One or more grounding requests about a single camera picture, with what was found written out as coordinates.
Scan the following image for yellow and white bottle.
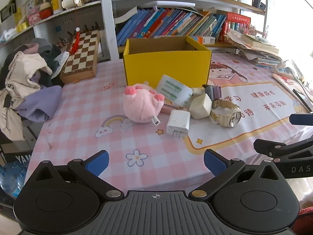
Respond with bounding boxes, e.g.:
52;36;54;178
50;0;64;14

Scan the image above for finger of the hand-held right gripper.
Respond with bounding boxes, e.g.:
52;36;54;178
289;113;313;126
253;138;313;162

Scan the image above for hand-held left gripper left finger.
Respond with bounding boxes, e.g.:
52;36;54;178
32;150;125;201

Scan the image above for blue water jug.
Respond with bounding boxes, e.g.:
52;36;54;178
0;160;30;199

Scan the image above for clear tape roll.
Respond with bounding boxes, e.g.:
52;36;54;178
156;74;193;107

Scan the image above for stack of papers and books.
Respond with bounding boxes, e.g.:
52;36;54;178
224;28;283;68

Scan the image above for wooden chessboard box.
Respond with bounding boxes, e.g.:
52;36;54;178
60;30;100;84

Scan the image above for red book box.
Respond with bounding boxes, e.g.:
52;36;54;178
226;12;252;42

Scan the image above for orange and white carton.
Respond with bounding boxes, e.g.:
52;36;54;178
189;35;216;45

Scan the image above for pink checked cloth-covered desktop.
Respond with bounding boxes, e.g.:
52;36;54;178
24;52;313;199

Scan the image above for cream faceted block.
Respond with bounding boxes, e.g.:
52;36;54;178
188;88;213;120

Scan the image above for pink utility knife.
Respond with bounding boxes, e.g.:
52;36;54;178
160;104;186;114

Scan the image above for white charger plug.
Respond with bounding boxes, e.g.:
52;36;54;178
166;109;191;139

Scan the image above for dark red fuzzy clothing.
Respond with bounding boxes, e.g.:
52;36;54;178
298;207;313;235

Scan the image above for pink plush toy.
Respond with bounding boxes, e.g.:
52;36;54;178
122;81;165;125

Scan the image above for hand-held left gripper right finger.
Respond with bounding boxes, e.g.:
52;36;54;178
188;149;280;200

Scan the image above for white desk bookshelf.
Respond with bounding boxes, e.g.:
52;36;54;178
0;0;269;61

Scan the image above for cream wristwatch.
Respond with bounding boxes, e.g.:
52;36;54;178
210;98;242;128

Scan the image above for red tassel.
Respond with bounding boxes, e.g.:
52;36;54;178
69;27;81;54

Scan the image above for red and white booklet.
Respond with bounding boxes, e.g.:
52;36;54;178
271;73;313;113

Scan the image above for black bag with white lettering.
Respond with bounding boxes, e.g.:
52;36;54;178
0;149;33;163

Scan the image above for yellow cardboard box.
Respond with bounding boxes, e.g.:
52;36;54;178
123;36;212;90

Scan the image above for purple smart watch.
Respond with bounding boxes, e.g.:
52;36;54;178
202;84;222;102

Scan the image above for pink printed box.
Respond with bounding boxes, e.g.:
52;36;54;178
27;8;41;25

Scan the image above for lilac garment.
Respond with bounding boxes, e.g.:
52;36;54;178
18;86;63;122

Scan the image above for red jar with cream lid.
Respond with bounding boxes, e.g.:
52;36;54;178
39;0;53;19

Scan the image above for white power strip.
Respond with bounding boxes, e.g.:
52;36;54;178
272;60;297;79

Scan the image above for row of colourful books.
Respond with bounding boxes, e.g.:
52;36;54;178
116;7;228;47

